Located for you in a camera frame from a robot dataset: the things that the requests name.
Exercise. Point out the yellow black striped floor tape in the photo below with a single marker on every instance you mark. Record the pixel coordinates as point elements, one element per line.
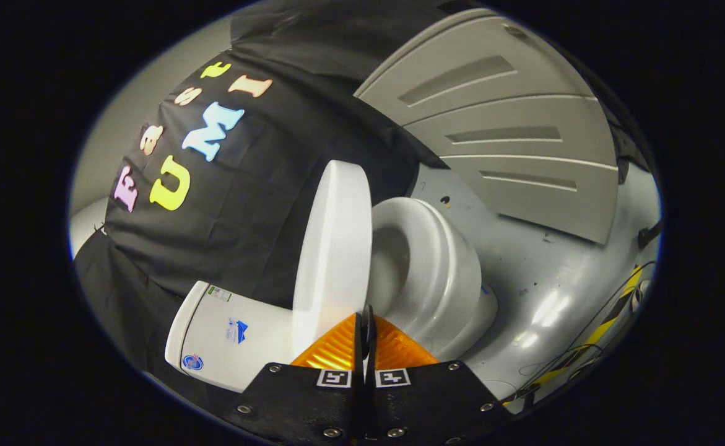
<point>607,325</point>

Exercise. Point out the black backdrop cloth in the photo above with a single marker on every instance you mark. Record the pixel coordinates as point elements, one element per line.
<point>257,186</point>

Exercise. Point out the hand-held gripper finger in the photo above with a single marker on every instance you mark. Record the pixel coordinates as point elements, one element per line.
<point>371,347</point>
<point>360,347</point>

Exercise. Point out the white cabinet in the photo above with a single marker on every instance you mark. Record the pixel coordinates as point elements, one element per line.
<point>498,124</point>

